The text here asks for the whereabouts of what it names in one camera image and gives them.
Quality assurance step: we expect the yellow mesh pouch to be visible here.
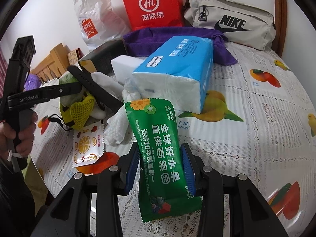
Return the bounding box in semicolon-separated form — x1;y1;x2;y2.
59;85;95;130

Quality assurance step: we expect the white paper towel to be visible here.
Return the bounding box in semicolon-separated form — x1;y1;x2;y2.
92;72;141;145

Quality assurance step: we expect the person's left hand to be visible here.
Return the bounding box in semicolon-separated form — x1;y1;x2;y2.
1;112;38;162

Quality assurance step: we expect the white fruit print sachet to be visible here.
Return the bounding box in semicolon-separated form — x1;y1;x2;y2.
72;120;104;167

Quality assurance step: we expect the beige Nike waist bag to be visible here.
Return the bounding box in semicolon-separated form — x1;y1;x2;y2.
184;0;276;50

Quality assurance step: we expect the black and gold box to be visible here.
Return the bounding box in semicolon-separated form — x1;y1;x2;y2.
78;39;127;75

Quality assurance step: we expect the purple plush toy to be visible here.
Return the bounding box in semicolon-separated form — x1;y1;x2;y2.
24;73;42;91

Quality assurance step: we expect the brown wooden headboard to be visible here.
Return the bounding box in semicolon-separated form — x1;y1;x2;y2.
272;0;288;57

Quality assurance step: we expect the white sponge block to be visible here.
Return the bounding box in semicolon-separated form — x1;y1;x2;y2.
111;55;144;84

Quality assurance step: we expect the green fruit snack packet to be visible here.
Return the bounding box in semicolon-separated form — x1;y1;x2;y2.
125;98;202;222

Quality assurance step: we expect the patterned small box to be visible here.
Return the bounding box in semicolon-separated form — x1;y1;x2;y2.
67;48;84;65

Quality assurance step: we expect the red Haidilao paper bag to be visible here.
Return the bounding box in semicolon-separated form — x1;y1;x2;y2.
123;0;184;31

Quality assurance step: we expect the white Miniso plastic bag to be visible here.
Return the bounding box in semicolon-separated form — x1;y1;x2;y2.
73;0;130;51

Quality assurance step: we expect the dark sleeve forearm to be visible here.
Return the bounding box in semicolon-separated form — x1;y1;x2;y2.
1;159;35;236

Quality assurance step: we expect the blue white tissue pack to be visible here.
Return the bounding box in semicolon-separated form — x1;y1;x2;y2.
132;36;214;114

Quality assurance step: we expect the fruit print tablecloth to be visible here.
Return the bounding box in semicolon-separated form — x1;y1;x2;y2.
31;42;315;236

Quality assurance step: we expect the purple towel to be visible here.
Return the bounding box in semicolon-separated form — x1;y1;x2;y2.
122;27;238;67

